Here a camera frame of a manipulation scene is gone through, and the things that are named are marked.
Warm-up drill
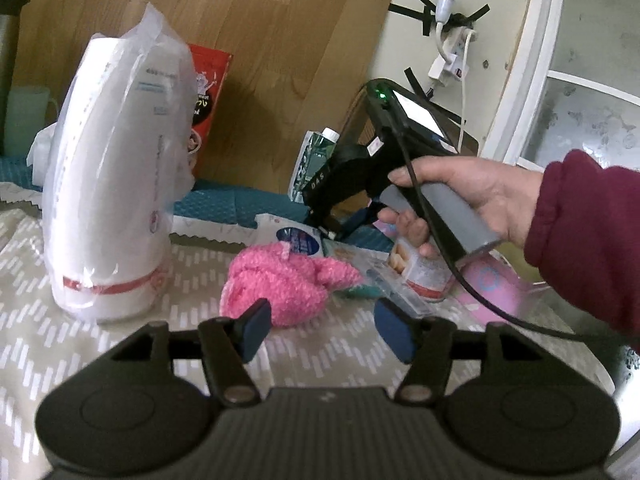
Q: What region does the teal tissue packet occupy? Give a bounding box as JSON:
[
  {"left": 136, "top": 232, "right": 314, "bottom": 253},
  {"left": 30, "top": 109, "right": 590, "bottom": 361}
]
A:
[{"left": 322, "top": 240, "right": 383, "bottom": 301}]

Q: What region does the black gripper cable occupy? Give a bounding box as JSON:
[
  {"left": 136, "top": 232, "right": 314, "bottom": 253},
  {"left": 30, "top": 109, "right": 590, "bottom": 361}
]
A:
[{"left": 385, "top": 122, "right": 601, "bottom": 341}]

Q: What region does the bagged stack of white cups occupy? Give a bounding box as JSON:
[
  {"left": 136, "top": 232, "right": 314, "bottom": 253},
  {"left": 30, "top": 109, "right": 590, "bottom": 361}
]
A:
[{"left": 40, "top": 2, "right": 198, "bottom": 323}]

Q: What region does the teal patterned mat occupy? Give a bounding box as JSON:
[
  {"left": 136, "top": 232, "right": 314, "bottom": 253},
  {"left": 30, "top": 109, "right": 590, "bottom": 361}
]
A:
[{"left": 0, "top": 155, "right": 396, "bottom": 256}]

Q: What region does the red snack tin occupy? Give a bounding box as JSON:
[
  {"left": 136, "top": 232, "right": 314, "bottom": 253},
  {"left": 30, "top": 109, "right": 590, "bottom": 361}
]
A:
[{"left": 187, "top": 44, "right": 233, "bottom": 178}]

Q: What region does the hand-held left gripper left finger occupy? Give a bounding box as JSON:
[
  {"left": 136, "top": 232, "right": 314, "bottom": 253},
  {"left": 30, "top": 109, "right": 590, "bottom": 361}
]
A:
[{"left": 107, "top": 297, "right": 273, "bottom": 408}]

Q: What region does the clear plastic lid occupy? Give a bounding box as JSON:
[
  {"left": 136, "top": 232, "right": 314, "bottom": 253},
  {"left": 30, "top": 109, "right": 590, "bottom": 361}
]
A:
[{"left": 365, "top": 260, "right": 426, "bottom": 316}]

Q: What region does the white tissue pack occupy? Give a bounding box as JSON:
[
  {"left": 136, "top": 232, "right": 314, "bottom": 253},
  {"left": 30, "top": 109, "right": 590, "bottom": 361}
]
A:
[{"left": 255, "top": 212, "right": 326, "bottom": 261}]

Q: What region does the wood pattern board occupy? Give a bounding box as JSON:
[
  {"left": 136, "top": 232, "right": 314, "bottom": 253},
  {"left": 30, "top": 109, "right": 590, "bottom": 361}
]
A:
[{"left": 10, "top": 0, "right": 401, "bottom": 201}]

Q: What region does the green drink carton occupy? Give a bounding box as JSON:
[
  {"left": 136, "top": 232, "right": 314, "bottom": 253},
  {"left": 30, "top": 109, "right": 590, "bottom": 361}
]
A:
[{"left": 289, "top": 127, "right": 346, "bottom": 206}]

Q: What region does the round food can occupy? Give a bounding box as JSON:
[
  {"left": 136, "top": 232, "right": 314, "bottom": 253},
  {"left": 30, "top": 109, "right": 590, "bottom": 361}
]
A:
[{"left": 390, "top": 225, "right": 456, "bottom": 302}]

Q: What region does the white framed window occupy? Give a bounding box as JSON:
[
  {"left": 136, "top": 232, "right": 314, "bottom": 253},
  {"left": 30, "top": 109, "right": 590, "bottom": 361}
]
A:
[{"left": 480, "top": 0, "right": 640, "bottom": 181}]

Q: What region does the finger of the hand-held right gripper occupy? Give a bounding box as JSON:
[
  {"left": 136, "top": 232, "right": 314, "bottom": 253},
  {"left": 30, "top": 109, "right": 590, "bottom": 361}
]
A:
[{"left": 327, "top": 205, "right": 381, "bottom": 243}]

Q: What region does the person's right hand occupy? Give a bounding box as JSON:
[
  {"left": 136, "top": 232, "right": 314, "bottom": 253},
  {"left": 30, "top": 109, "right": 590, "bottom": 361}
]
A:
[{"left": 377, "top": 156, "right": 546, "bottom": 259}]

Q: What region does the person's right forearm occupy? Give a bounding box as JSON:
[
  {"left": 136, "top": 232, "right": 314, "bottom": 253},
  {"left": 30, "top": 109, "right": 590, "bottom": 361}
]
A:
[{"left": 522, "top": 149, "right": 640, "bottom": 351}]

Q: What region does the beige patterned tablecloth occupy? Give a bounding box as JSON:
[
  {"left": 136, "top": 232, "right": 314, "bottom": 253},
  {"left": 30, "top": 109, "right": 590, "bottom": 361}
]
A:
[{"left": 0, "top": 182, "right": 621, "bottom": 480}]

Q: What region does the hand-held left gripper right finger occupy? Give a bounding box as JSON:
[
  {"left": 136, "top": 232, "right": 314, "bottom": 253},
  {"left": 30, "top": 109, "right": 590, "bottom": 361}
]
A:
[{"left": 374, "top": 297, "right": 546, "bottom": 406}]

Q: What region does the pale green plastic jug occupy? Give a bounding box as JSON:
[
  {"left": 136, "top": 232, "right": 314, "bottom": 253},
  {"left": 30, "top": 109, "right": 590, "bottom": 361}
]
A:
[{"left": 2, "top": 87, "right": 58, "bottom": 158}]

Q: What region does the crumpled white paper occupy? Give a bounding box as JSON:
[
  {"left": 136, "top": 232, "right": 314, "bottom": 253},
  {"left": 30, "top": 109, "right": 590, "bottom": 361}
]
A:
[{"left": 27, "top": 125, "right": 66, "bottom": 171}]

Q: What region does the black tape strip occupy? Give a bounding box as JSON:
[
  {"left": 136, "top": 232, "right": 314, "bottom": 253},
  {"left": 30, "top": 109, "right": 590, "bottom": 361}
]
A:
[
  {"left": 410, "top": 0, "right": 433, "bottom": 36},
  {"left": 404, "top": 67, "right": 431, "bottom": 96},
  {"left": 389, "top": 2, "right": 433, "bottom": 18},
  {"left": 450, "top": 5, "right": 491, "bottom": 28}
]

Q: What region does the pink fluffy cloth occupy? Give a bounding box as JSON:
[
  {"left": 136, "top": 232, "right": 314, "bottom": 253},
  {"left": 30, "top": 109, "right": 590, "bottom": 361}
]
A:
[{"left": 221, "top": 241, "right": 363, "bottom": 330}]

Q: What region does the white power strip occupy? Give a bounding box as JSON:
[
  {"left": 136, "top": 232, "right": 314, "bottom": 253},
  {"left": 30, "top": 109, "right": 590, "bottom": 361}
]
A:
[{"left": 427, "top": 25, "right": 476, "bottom": 83}]

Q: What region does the pink tin box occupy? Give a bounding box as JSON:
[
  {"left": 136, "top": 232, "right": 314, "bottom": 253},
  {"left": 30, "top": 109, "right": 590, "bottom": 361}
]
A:
[{"left": 372, "top": 222, "right": 556, "bottom": 336}]

